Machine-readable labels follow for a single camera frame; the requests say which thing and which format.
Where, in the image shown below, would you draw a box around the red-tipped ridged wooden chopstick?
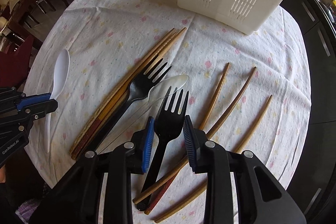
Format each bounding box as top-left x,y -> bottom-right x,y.
144,63 -> 230,215

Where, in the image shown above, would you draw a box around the floral white tablecloth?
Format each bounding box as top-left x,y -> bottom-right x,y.
23,0 -> 312,224

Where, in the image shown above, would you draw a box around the light wooden chopstick right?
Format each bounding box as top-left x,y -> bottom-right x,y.
154,95 -> 273,223

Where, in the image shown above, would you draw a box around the dark green kitchen cabinets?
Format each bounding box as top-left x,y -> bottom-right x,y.
280,0 -> 335,223

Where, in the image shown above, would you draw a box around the black plastic fork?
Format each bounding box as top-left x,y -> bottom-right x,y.
136,86 -> 190,212
87,59 -> 171,151

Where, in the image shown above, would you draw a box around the white plastic spoon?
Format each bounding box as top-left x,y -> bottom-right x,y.
44,49 -> 70,153

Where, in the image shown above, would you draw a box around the wooden chopstick bundle left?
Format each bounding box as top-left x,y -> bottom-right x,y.
70,28 -> 177,160

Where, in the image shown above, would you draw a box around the long curved wooden chopstick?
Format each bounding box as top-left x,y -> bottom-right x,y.
133,67 -> 257,204

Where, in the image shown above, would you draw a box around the wooden chopstick bundle right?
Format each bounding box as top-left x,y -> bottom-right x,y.
70,27 -> 187,160

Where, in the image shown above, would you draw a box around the clear plastic spoon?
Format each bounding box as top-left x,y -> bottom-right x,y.
97,75 -> 189,154

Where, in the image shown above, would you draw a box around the wooden chopstick bundle middle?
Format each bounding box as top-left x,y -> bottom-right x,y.
71,31 -> 181,159

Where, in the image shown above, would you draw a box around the wooden chopstick bundle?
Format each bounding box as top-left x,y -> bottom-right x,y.
70,28 -> 177,160
71,31 -> 181,159
70,27 -> 187,160

